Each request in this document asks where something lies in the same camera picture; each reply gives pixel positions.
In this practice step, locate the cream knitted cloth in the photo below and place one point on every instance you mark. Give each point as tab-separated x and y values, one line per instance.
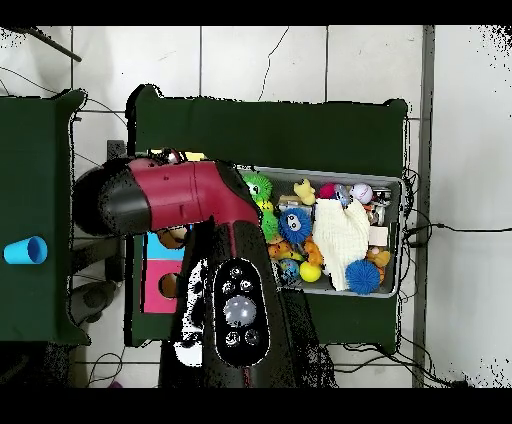
340	240

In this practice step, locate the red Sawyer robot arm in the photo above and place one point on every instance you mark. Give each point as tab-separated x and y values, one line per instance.
180	196

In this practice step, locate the shallow grey mesh bin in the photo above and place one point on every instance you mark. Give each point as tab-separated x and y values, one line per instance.
284	180

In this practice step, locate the wooden box with three holes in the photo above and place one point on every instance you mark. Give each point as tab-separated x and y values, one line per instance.
160	296

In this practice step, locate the yellow ball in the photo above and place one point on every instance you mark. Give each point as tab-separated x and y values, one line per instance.
267	206

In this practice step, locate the green spiky googly-eyed ball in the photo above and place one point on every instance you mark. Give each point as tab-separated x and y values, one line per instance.
260	186

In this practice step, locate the blue spiky googly-eyed ball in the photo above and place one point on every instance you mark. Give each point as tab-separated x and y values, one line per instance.
363	276
295	226

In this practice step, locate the yellow foam toy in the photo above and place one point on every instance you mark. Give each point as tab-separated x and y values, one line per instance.
304	192

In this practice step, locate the globe print ball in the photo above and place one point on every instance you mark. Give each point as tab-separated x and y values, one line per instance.
290	269

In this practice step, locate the dark green table cloth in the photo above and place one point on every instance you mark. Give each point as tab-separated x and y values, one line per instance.
36	160
280	132

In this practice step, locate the white baseball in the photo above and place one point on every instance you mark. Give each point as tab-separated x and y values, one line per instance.
361	193

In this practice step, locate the black upright panel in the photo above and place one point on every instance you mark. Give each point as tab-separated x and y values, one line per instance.
116	260

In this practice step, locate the grey stand foot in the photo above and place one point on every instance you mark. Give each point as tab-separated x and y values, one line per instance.
94	300

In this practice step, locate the blue round object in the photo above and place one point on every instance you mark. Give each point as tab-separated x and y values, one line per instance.
20	252

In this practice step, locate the dark rod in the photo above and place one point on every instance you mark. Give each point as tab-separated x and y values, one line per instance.
52	44

